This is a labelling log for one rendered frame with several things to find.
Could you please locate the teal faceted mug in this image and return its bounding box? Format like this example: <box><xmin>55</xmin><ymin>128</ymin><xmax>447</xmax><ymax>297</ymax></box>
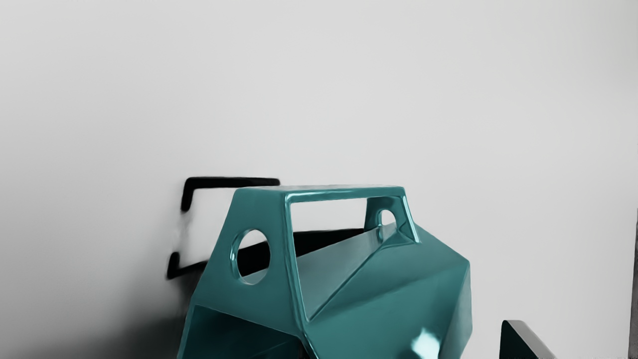
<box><xmin>177</xmin><ymin>185</ymin><xmax>473</xmax><ymax>359</ymax></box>

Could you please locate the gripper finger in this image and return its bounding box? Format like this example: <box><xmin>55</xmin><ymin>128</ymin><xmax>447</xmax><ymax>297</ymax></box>
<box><xmin>499</xmin><ymin>320</ymin><xmax>557</xmax><ymax>359</ymax></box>

